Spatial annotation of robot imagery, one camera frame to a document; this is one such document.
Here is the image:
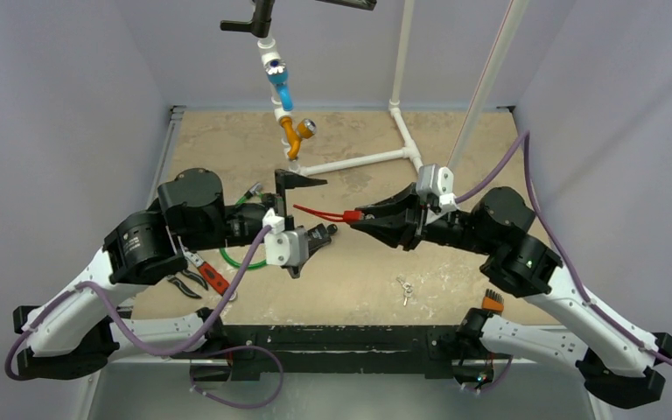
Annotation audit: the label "white pole with red stripe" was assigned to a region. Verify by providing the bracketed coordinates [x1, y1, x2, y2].
[446, 0, 530, 171]

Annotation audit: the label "black crank handle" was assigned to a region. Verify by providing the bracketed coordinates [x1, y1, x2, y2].
[220, 0, 376, 39]

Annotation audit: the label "blue tap valve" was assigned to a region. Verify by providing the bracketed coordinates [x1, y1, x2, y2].
[263, 59, 294, 111]

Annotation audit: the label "green cable lock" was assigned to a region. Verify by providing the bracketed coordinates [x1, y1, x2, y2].
[219, 182, 267, 270]

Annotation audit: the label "black pliers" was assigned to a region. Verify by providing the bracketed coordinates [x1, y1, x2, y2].
[166, 269, 210, 300]

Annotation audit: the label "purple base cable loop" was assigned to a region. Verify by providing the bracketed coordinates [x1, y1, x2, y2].
[188, 346, 285, 410]

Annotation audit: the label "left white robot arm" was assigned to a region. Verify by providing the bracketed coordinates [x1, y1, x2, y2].
[4, 168, 319, 381]

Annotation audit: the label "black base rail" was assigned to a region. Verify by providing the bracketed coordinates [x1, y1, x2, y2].
[189, 325, 508, 387]

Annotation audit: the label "red cable lock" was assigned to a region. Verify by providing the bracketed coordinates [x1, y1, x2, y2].
[292, 204, 364, 225]

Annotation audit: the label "red handled adjustable wrench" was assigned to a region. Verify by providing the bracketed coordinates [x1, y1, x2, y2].
[184, 250, 230, 297]

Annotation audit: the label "orange hex key set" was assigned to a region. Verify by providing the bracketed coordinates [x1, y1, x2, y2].
[480, 289, 505, 315]

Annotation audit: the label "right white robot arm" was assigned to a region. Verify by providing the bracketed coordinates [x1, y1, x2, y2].
[351, 185, 672, 410]

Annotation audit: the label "white PVC pipe frame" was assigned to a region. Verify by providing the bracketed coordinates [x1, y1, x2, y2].
[257, 1, 423, 176]

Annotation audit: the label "orange tap valve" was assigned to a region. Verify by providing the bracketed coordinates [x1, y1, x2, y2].
[279, 116, 318, 161]

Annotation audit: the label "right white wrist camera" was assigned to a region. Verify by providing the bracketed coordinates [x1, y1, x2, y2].
[416, 164, 458, 214]

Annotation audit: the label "black padlock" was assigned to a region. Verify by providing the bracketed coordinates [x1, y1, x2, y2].
[307, 223, 333, 249]

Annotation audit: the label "silver key bunch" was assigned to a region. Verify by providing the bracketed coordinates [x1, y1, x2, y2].
[395, 276, 413, 306]

